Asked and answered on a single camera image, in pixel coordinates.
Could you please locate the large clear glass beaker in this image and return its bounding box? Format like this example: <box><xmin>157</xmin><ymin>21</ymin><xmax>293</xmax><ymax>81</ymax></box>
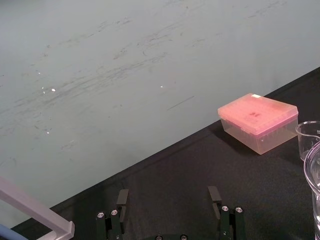
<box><xmin>303</xmin><ymin>139</ymin><xmax>320</xmax><ymax>240</ymax></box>

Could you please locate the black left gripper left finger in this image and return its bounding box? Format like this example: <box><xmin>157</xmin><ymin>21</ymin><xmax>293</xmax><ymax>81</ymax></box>
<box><xmin>95</xmin><ymin>188</ymin><xmax>130</xmax><ymax>240</ymax></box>

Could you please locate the frosted clear plastic rack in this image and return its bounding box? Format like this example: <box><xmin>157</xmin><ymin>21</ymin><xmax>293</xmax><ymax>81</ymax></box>
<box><xmin>0</xmin><ymin>175</ymin><xmax>76</xmax><ymax>240</ymax></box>

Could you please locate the small clear glass beaker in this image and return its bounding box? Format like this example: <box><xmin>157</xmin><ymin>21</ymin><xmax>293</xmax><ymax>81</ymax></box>
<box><xmin>295</xmin><ymin>120</ymin><xmax>320</xmax><ymax>163</ymax></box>

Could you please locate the black table cloth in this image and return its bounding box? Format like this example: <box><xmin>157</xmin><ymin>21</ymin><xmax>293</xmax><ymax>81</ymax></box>
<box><xmin>10</xmin><ymin>66</ymin><xmax>320</xmax><ymax>240</ymax></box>

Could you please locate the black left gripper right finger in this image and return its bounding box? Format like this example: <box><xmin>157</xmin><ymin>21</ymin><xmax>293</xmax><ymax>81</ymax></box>
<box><xmin>207</xmin><ymin>185</ymin><xmax>246</xmax><ymax>240</ymax></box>

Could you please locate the translucent orange lidded box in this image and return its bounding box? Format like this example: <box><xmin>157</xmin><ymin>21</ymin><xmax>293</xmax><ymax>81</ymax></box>
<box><xmin>217</xmin><ymin>93</ymin><xmax>300</xmax><ymax>156</ymax></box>

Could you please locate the blue cylindrical tube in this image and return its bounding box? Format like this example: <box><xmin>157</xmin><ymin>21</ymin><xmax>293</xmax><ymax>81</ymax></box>
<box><xmin>0</xmin><ymin>223</ymin><xmax>23</xmax><ymax>240</ymax></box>

